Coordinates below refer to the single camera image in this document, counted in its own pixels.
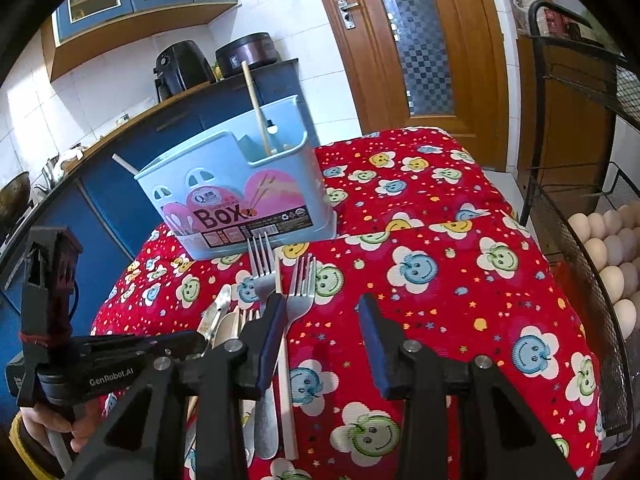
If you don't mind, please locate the wooden chopstick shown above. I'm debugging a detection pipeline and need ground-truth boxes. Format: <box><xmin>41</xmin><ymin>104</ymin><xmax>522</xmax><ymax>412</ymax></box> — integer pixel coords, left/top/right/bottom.
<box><xmin>242</xmin><ymin>61</ymin><xmax>273</xmax><ymax>156</ymax></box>

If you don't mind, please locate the person's left forearm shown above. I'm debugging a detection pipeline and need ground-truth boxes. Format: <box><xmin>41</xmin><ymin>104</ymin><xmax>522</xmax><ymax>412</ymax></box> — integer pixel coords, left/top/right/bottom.
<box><xmin>9</xmin><ymin>412</ymin><xmax>68</xmax><ymax>480</ymax></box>

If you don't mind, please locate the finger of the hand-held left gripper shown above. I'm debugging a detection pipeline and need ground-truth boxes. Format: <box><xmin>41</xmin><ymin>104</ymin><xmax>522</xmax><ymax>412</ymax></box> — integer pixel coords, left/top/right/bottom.
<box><xmin>144</xmin><ymin>330</ymin><xmax>208</xmax><ymax>362</ymax></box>

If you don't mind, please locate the dark rice cooker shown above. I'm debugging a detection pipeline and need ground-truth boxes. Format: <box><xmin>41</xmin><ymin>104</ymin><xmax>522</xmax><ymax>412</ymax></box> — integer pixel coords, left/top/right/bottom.
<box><xmin>215</xmin><ymin>32</ymin><xmax>278</xmax><ymax>80</ymax></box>

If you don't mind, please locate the black air fryer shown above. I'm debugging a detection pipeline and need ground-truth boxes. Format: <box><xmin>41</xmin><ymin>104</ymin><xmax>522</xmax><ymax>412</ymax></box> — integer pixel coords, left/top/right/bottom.
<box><xmin>153</xmin><ymin>40</ymin><xmax>217</xmax><ymax>103</ymax></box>

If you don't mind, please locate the blue counter cabinet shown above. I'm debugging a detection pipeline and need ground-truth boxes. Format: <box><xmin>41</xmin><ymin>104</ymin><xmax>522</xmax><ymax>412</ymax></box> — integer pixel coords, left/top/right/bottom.
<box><xmin>0</xmin><ymin>57</ymin><xmax>321</xmax><ymax>361</ymax></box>

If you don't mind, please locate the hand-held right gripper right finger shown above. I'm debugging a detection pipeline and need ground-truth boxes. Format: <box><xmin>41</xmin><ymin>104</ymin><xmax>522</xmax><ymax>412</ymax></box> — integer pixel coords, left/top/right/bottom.
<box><xmin>357</xmin><ymin>292</ymin><xmax>571</xmax><ymax>480</ymax></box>

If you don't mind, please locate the white spoon with wooden handle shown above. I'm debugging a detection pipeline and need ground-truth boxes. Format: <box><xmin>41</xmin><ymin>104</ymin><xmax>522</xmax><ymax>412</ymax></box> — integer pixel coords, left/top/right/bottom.
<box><xmin>185</xmin><ymin>310</ymin><xmax>244</xmax><ymax>431</ymax></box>

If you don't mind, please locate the black wok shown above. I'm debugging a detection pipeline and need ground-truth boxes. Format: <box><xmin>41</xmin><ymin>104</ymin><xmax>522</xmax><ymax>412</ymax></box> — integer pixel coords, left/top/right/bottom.
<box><xmin>0</xmin><ymin>171</ymin><xmax>33</xmax><ymax>226</ymax></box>

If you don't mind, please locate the wooden door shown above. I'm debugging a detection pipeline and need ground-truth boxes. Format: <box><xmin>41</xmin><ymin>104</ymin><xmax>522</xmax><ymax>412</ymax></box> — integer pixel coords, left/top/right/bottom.
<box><xmin>305</xmin><ymin>0</ymin><xmax>511</xmax><ymax>171</ymax></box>

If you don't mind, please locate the metal door handle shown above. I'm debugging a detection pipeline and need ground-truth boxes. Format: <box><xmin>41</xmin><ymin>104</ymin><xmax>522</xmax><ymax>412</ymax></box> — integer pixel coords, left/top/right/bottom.
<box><xmin>336</xmin><ymin>0</ymin><xmax>361</xmax><ymax>30</ymax></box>

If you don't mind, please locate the person's left hand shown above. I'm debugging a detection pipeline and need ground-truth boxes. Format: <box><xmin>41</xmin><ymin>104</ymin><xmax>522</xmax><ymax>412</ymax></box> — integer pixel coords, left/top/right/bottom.
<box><xmin>20</xmin><ymin>402</ymin><xmax>106</xmax><ymax>456</ymax></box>

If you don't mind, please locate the wooden cabinet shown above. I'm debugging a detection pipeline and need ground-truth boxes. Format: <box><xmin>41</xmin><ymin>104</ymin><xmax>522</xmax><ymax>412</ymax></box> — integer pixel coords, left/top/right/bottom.
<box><xmin>515</xmin><ymin>35</ymin><xmax>618</xmax><ymax>201</ymax></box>

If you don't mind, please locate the clear plastic bag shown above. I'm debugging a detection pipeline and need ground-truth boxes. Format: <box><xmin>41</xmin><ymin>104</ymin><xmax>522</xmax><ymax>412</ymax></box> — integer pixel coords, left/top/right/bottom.
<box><xmin>502</xmin><ymin>0</ymin><xmax>546</xmax><ymax>36</ymax></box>

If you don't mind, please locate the red printed tablecloth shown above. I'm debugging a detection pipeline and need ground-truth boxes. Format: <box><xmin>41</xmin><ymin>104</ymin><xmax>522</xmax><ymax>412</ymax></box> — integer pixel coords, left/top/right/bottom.
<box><xmin>90</xmin><ymin>127</ymin><xmax>608</xmax><ymax>480</ymax></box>

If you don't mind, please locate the black metal chair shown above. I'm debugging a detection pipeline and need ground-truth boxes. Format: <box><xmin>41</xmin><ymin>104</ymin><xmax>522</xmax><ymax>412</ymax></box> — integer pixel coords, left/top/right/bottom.
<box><xmin>517</xmin><ymin>0</ymin><xmax>640</xmax><ymax>461</ymax></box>

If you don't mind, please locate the tray of eggs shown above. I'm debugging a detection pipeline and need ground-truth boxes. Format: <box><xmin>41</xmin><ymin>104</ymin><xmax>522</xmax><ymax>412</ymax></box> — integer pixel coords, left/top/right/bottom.
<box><xmin>567</xmin><ymin>205</ymin><xmax>640</xmax><ymax>336</ymax></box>

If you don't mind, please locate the white chopstick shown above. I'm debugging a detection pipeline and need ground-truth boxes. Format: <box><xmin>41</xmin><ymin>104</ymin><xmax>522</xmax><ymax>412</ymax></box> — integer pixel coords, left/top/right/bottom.
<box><xmin>274</xmin><ymin>255</ymin><xmax>300</xmax><ymax>461</ymax></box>
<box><xmin>111</xmin><ymin>154</ymin><xmax>141</xmax><ymax>177</ymax></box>

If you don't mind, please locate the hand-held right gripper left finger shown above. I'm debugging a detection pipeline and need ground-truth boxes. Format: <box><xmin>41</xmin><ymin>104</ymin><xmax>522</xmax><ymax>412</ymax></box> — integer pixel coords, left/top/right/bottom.
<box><xmin>62</xmin><ymin>292</ymin><xmax>288</xmax><ymax>480</ymax></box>

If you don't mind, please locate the light blue utensil box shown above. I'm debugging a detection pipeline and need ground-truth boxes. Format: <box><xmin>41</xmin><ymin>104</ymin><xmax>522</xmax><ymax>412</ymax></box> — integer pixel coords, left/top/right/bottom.
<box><xmin>134</xmin><ymin>95</ymin><xmax>337</xmax><ymax>262</ymax></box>

